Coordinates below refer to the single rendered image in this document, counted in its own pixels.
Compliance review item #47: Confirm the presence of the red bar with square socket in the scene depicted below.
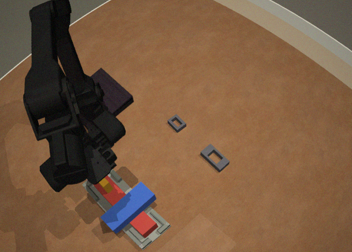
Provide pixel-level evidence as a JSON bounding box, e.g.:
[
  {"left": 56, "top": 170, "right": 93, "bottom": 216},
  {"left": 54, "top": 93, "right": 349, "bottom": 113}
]
[{"left": 94, "top": 176, "right": 158, "bottom": 238}]

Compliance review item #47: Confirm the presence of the yellow rectangular block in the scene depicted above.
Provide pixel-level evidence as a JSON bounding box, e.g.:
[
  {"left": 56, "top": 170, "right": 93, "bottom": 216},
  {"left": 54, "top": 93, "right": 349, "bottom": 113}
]
[{"left": 98, "top": 178, "right": 113, "bottom": 193}]

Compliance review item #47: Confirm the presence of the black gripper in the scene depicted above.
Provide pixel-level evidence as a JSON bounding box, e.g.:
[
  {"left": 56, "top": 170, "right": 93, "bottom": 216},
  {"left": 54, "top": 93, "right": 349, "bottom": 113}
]
[{"left": 40, "top": 111, "right": 126, "bottom": 192}]

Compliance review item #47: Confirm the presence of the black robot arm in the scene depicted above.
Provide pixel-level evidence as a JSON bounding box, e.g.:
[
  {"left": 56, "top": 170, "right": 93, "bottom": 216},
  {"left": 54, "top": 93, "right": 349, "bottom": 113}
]
[{"left": 23, "top": 0, "right": 117, "bottom": 185}]

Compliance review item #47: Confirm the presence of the grey rectangular frame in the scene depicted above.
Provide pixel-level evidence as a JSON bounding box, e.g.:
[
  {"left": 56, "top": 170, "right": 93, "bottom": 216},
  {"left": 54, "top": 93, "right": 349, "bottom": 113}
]
[
  {"left": 168, "top": 114, "right": 187, "bottom": 133},
  {"left": 200, "top": 144, "right": 229, "bottom": 172}
]

